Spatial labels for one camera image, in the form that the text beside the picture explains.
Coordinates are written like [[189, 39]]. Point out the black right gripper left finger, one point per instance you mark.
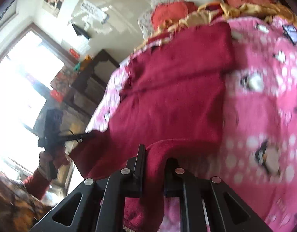
[[122, 184]]

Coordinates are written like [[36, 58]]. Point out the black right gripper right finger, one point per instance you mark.
[[192, 193]]

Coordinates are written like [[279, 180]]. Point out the dark red fleece garment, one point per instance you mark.
[[172, 104]]

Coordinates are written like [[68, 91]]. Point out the red sleeved left forearm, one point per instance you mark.
[[36, 184]]

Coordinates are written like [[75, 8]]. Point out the left hand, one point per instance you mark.
[[49, 165]]

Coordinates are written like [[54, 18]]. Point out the red box on cabinet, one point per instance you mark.
[[57, 96]]

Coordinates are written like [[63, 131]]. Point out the framed picture on desk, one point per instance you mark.
[[63, 80]]

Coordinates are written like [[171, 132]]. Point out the dark wooden desk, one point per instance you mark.
[[88, 88]]

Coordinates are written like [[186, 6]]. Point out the yellow bag on desk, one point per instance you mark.
[[85, 62]]

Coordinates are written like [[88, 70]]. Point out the pink penguin print blanket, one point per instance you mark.
[[257, 156]]

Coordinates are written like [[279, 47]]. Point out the dark hanging cloth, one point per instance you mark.
[[80, 32]]

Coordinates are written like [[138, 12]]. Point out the red heart pillow left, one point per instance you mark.
[[173, 11]]

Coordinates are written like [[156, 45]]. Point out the red and yellow blanket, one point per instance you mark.
[[209, 12]]

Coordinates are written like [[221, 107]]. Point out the smartphone on bed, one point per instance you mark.
[[291, 33]]

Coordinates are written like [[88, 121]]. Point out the red wall sticker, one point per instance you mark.
[[74, 53]]

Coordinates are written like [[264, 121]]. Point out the wall calendar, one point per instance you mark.
[[92, 13]]

